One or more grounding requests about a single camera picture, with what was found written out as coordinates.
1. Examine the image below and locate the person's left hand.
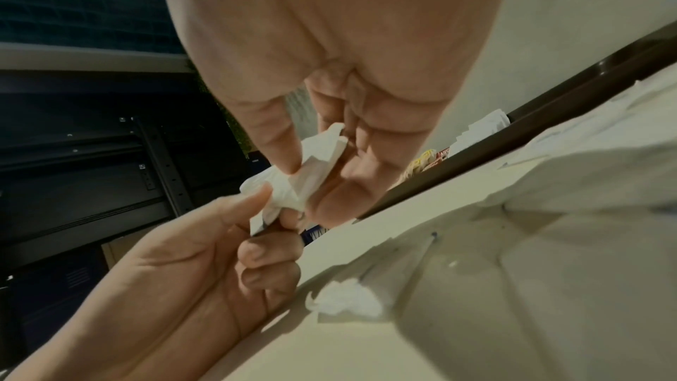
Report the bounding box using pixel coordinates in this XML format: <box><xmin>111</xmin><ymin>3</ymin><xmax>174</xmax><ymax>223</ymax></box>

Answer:
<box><xmin>0</xmin><ymin>184</ymin><xmax>305</xmax><ymax>381</ymax></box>

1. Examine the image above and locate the person's right hand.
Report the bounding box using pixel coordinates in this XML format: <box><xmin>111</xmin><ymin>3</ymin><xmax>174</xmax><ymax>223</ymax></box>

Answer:
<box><xmin>155</xmin><ymin>0</ymin><xmax>520</xmax><ymax>226</ymax></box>

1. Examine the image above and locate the white paper sugar packet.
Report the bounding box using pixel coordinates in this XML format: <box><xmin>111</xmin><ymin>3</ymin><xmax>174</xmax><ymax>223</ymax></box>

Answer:
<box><xmin>240</xmin><ymin>121</ymin><xmax>349</xmax><ymax>235</ymax></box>

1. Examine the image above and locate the row of tea bags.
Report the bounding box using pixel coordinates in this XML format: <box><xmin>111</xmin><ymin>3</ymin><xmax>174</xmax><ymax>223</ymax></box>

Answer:
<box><xmin>398</xmin><ymin>149</ymin><xmax>440</xmax><ymax>183</ymax></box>

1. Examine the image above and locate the dark brown tray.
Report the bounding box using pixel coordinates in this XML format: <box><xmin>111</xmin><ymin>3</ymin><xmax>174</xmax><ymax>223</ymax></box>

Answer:
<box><xmin>356</xmin><ymin>36</ymin><xmax>677</xmax><ymax>222</ymax></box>

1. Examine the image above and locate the pile of white sugar packets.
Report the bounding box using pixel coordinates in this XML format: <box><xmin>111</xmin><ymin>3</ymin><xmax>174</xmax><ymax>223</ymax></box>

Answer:
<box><xmin>305</xmin><ymin>69</ymin><xmax>677</xmax><ymax>381</ymax></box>

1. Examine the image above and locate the light wooden cabinet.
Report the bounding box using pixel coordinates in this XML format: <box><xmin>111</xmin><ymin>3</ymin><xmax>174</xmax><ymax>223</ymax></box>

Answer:
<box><xmin>99</xmin><ymin>229</ymin><xmax>162</xmax><ymax>272</ymax></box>

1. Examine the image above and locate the dark blue metal locker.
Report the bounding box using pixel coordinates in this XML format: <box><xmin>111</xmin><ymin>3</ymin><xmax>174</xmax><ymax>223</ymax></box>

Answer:
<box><xmin>0</xmin><ymin>245</ymin><xmax>114</xmax><ymax>357</ymax></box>

